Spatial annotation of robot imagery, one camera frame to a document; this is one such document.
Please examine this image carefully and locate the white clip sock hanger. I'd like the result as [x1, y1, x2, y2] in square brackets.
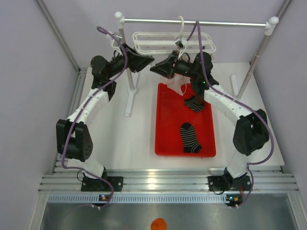
[125, 16, 216, 55]

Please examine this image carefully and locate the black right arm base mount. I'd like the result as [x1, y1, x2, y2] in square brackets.
[208, 174, 252, 195]

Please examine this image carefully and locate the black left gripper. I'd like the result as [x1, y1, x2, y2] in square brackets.
[106, 42, 154, 79]

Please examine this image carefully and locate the orange round object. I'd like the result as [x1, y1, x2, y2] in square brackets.
[151, 218, 167, 230]

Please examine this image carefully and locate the brown sock striped cuff long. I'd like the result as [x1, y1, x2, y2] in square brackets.
[195, 96, 204, 105]

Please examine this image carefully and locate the pale pink sock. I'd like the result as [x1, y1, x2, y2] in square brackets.
[160, 74, 190, 96]

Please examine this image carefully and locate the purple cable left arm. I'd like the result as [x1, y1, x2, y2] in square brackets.
[61, 25, 129, 179]

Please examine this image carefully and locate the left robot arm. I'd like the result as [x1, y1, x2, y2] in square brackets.
[56, 43, 154, 190]

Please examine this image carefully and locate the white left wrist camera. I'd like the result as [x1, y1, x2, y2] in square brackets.
[111, 34, 122, 54]

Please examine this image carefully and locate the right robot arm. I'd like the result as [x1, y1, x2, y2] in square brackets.
[150, 51, 272, 190]

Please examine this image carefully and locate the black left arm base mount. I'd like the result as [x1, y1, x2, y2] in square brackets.
[81, 176, 123, 192]

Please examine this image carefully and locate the white rack base foot left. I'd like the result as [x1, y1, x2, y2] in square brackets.
[124, 69, 139, 117]

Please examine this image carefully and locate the black striped sock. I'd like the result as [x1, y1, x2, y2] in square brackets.
[184, 96, 205, 113]
[180, 123, 202, 153]

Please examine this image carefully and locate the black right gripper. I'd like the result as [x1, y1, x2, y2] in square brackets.
[151, 51, 200, 81]

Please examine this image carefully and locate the white drying rack frame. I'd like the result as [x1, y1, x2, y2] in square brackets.
[115, 11, 279, 99]

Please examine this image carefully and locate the aluminium mounting rail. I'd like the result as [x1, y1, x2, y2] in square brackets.
[38, 167, 299, 193]

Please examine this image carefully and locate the red plastic tray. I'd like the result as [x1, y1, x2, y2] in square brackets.
[155, 83, 216, 158]

